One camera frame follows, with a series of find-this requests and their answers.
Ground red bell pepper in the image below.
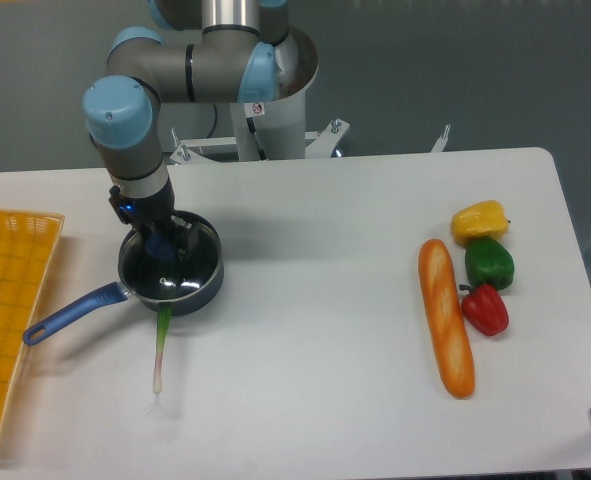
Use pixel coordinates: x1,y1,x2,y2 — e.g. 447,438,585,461
459,284,509,337

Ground orange baguette loaf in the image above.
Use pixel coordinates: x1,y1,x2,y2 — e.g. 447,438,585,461
418,239,475,399

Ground green bell pepper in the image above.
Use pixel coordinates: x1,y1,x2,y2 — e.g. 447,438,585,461
465,237,515,290

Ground glass lid with blue knob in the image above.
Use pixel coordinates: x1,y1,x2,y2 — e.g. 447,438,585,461
118,221,224,315

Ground green spring onion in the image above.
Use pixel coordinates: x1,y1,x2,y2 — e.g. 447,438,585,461
144,254,191,419

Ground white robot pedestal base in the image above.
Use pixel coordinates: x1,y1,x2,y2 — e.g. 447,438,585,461
167,27,452,166

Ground yellow woven basket tray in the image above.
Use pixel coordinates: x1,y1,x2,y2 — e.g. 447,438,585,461
0,209,64,436

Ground dark pot with blue handle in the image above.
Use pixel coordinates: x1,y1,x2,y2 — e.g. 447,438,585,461
22,210,224,346

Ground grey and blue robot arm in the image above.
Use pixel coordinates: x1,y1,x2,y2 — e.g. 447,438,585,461
82,1,289,260

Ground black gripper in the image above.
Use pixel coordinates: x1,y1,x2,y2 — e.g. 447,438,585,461
109,179,199,260

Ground yellow bell pepper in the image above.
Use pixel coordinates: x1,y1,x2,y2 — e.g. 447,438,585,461
450,200,510,247

